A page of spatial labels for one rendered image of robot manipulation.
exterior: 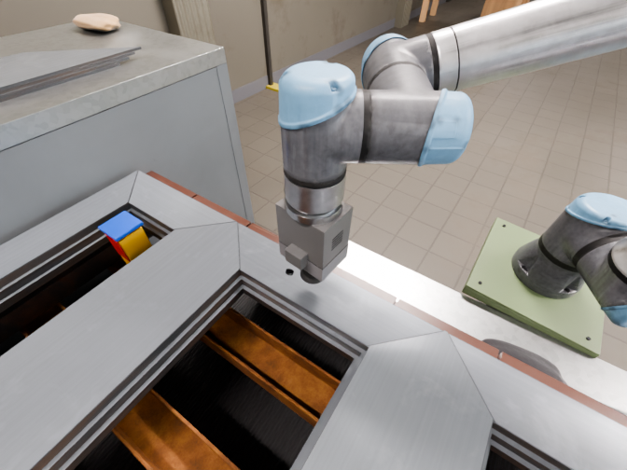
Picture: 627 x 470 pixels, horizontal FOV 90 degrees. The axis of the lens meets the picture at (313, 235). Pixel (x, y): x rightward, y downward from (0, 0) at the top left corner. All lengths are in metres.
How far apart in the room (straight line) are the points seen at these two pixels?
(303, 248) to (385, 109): 0.21
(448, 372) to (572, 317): 0.45
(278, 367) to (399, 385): 0.28
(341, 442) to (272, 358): 0.28
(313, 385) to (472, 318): 0.39
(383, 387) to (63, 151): 0.77
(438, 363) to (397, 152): 0.32
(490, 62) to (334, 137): 0.22
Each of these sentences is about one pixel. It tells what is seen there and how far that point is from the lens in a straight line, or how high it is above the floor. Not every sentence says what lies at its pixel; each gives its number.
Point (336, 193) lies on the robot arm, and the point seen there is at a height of 1.10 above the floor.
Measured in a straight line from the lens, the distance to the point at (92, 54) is 1.02.
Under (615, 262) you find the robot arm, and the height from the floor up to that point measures 0.92.
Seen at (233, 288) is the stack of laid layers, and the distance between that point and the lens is 0.60.
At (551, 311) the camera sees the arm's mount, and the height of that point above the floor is 0.70.
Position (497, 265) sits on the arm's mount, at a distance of 0.91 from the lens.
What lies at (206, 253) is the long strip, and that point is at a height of 0.87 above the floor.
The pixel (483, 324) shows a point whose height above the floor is 0.68.
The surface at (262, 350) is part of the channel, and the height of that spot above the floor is 0.68.
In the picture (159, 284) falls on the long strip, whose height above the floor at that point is 0.87.
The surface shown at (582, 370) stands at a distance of 0.88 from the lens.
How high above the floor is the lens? 1.33
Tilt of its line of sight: 46 degrees down
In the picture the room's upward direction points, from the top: 1 degrees clockwise
